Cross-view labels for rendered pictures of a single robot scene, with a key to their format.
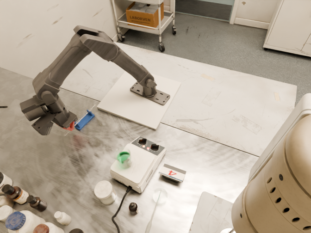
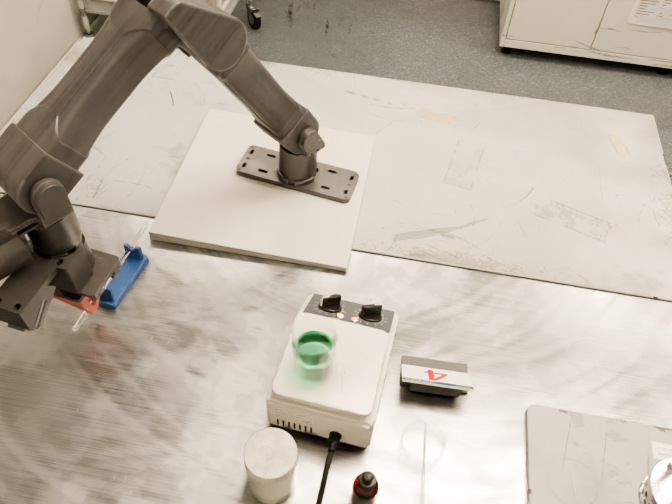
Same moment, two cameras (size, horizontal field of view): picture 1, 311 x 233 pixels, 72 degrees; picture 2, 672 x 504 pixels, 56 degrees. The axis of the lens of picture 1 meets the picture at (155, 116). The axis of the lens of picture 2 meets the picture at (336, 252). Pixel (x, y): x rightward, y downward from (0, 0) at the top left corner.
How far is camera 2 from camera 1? 0.24 m
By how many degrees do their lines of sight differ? 14
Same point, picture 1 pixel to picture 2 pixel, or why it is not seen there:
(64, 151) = (84, 380)
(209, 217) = (568, 466)
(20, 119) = not seen: outside the picture
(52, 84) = (63, 155)
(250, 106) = (566, 175)
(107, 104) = (181, 220)
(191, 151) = (462, 311)
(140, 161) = (354, 353)
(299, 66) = (593, 88)
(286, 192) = not seen: outside the picture
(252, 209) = not seen: outside the picture
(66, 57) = (107, 66)
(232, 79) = (500, 115)
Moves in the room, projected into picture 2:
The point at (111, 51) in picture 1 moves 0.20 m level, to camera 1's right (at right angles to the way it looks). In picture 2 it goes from (231, 42) to (395, 20)
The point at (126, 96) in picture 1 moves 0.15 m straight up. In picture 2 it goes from (232, 192) to (223, 118)
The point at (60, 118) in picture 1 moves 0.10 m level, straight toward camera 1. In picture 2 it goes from (77, 268) to (134, 311)
